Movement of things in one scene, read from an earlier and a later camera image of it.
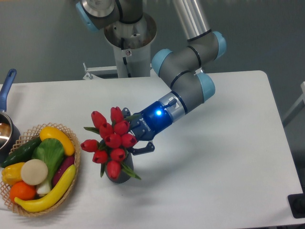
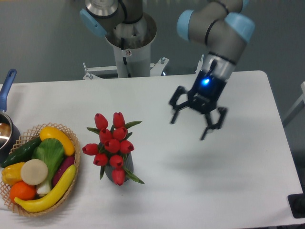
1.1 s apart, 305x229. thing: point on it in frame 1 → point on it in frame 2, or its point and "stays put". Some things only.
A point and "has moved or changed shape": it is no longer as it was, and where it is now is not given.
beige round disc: [34, 171] stays put
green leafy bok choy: [50, 151] stays put
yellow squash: [49, 132] stays put
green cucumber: [23, 153] stays put
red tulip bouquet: [110, 148] has moved or changed shape
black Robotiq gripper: [155, 119] → [203, 96]
